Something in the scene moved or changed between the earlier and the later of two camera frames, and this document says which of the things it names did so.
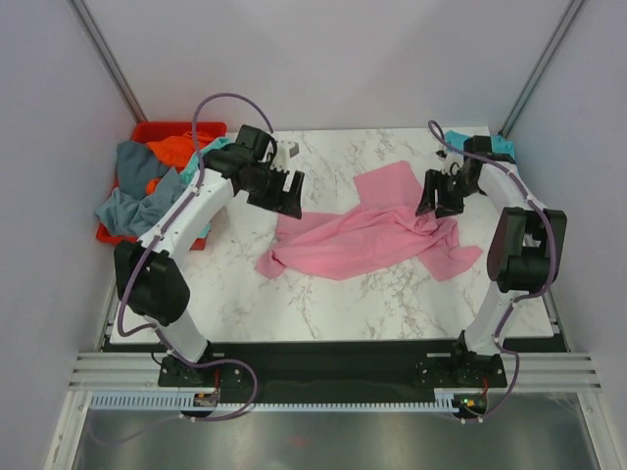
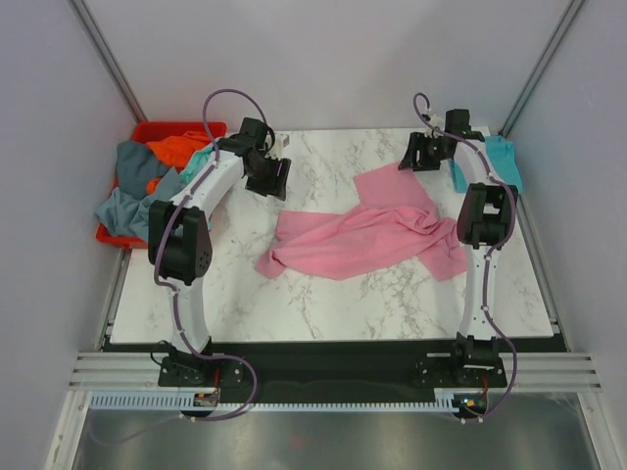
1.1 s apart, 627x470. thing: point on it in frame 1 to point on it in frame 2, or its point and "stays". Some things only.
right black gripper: x=447 y=208 to x=417 y=142
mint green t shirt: x=191 y=171 stays
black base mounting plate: x=333 y=368 stays
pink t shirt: x=385 y=234 stays
